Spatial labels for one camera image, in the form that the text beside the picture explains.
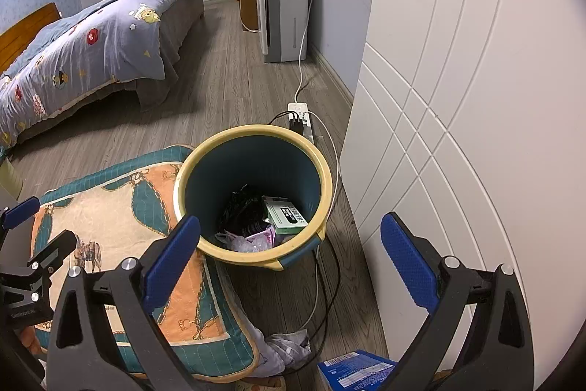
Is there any teal bin with yellow rim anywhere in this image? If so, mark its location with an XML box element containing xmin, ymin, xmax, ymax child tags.
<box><xmin>173</xmin><ymin>124</ymin><xmax>334</xmax><ymax>272</ymax></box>

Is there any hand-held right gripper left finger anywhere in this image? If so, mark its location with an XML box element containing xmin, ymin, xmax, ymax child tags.
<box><xmin>46</xmin><ymin>214</ymin><xmax>202</xmax><ymax>391</ymax></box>

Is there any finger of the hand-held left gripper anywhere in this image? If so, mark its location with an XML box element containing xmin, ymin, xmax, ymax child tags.
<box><xmin>28</xmin><ymin>230</ymin><xmax>78</xmax><ymax>277</ymax></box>
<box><xmin>0</xmin><ymin>196</ymin><xmax>41</xmax><ymax>231</ymax></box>

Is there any wooden cabinet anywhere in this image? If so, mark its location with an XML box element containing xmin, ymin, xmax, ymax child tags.
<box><xmin>235</xmin><ymin>0</ymin><xmax>259</xmax><ymax>32</ymax></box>

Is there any grey crumpled cloth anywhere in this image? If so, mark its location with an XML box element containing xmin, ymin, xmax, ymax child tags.
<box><xmin>263</xmin><ymin>329</ymin><xmax>312</xmax><ymax>369</ymax></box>

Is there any teal orange quilted cushion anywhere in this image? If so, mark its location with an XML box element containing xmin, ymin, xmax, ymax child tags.
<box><xmin>30</xmin><ymin>144</ymin><xmax>262</xmax><ymax>383</ymax></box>

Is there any white power cable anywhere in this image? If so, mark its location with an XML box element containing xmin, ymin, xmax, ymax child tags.
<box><xmin>294</xmin><ymin>0</ymin><xmax>314</xmax><ymax>104</ymax></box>

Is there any white charging cable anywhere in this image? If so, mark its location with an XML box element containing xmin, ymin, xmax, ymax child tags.
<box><xmin>293</xmin><ymin>114</ymin><xmax>342</xmax><ymax>332</ymax></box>

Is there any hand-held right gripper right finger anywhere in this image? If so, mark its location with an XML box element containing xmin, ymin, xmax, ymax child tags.
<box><xmin>380</xmin><ymin>211</ymin><xmax>535</xmax><ymax>391</ymax></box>

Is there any white power strip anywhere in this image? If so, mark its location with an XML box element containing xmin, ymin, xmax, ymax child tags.
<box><xmin>288</xmin><ymin>102</ymin><xmax>316</xmax><ymax>140</ymax></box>

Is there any pale green container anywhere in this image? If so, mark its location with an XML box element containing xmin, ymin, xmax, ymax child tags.
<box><xmin>0</xmin><ymin>146</ymin><xmax>23</xmax><ymax>197</ymax></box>

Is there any black plastic bag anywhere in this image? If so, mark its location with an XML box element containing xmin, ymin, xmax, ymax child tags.
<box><xmin>222</xmin><ymin>185</ymin><xmax>275</xmax><ymax>236</ymax></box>

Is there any blue printed box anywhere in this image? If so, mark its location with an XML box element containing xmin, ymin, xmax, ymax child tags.
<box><xmin>317</xmin><ymin>350</ymin><xmax>399</xmax><ymax>391</ymax></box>

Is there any green white cardboard box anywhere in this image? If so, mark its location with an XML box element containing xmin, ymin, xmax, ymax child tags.
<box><xmin>262</xmin><ymin>196</ymin><xmax>308</xmax><ymax>235</ymax></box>

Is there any wooden headboard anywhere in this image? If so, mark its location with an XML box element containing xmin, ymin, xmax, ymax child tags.
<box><xmin>0</xmin><ymin>3</ymin><xmax>62</xmax><ymax>73</ymax></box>

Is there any white wardrobe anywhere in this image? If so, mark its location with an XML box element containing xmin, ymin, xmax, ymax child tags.
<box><xmin>341</xmin><ymin>0</ymin><xmax>586</xmax><ymax>373</ymax></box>

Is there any white air purifier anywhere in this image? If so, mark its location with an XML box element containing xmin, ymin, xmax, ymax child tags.
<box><xmin>254</xmin><ymin>0</ymin><xmax>311</xmax><ymax>64</ymax></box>

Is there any purple plastic wrapper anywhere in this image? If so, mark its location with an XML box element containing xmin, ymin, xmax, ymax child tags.
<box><xmin>242</xmin><ymin>230</ymin><xmax>276</xmax><ymax>253</ymax></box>

